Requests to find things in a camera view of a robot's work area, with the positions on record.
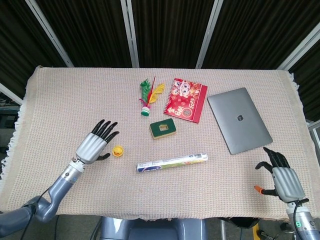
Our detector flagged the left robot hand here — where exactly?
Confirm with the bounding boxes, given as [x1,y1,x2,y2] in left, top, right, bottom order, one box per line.
[75,119,120,165]

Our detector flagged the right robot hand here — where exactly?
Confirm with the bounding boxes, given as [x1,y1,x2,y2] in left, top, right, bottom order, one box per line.
[254,146,310,204]

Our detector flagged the beige woven tablecloth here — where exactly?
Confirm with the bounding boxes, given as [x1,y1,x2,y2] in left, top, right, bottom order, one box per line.
[0,65,320,222]

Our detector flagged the green yellow sponge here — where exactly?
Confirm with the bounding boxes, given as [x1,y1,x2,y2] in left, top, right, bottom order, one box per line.
[149,118,178,141]

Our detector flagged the colourful feather shuttlecock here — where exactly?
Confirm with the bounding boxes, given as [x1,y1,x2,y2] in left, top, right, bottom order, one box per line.
[138,75,166,118]

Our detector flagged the grey closed laptop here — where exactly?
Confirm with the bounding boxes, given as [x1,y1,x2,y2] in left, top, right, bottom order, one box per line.
[206,87,274,156]

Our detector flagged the silver printed foil roll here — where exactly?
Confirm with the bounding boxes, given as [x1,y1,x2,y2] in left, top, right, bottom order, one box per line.
[135,151,209,175]

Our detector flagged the red spiral 2026 calendar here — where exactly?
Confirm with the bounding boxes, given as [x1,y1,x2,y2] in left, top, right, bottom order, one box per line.
[163,77,209,125]

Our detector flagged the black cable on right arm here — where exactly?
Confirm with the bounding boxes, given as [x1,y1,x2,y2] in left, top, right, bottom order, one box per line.
[291,198,310,235]

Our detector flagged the white frame post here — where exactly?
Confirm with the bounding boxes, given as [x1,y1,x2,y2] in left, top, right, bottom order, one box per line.
[120,0,140,69]
[24,0,75,68]
[276,24,320,72]
[195,0,224,69]

